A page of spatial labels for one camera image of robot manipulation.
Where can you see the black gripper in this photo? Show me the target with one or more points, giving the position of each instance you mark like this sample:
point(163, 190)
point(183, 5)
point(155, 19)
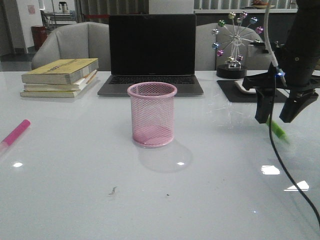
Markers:
point(280, 72)

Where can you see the green highlighter pen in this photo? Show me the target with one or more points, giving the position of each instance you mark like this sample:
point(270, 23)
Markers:
point(277, 131)

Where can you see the pink highlighter pen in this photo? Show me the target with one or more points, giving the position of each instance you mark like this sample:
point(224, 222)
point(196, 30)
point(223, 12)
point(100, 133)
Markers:
point(13, 136)

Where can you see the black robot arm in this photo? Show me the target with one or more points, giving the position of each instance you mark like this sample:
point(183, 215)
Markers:
point(306, 25)

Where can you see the pink mesh pen holder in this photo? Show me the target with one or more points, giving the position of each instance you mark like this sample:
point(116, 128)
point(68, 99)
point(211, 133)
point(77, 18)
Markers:
point(152, 113)

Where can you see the white computer mouse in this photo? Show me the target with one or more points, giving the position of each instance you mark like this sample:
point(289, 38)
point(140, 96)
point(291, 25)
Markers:
point(240, 87)

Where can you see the black mouse pad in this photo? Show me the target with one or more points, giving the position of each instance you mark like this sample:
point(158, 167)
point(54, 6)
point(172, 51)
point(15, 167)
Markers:
point(234, 95)

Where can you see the ferris wheel desk toy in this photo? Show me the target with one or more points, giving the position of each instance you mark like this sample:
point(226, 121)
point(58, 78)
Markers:
point(232, 38)

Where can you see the right grey chair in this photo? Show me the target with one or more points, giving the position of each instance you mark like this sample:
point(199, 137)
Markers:
point(255, 56)

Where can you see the grey chair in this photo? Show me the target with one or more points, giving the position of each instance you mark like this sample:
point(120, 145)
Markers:
point(76, 41)
point(255, 56)

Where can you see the fruit plate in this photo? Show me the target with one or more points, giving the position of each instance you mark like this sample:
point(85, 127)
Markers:
point(261, 4)

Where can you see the grey laptop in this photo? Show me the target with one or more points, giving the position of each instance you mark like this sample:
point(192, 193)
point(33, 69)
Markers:
point(152, 48)

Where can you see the middle white book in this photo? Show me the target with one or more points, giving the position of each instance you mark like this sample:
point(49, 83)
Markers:
point(79, 85)

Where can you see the left grey chair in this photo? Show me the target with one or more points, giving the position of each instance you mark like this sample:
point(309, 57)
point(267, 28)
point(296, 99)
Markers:
point(76, 41)

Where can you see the top yellow book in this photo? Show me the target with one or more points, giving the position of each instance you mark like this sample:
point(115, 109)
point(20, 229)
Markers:
point(62, 71)

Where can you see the yellow book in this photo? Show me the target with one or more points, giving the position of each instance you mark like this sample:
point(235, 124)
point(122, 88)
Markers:
point(57, 94)
point(62, 71)

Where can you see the red bin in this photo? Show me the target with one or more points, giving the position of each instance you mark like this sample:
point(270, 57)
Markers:
point(39, 35)

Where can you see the bottom yellow book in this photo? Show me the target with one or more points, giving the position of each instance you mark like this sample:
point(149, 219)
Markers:
point(57, 94)

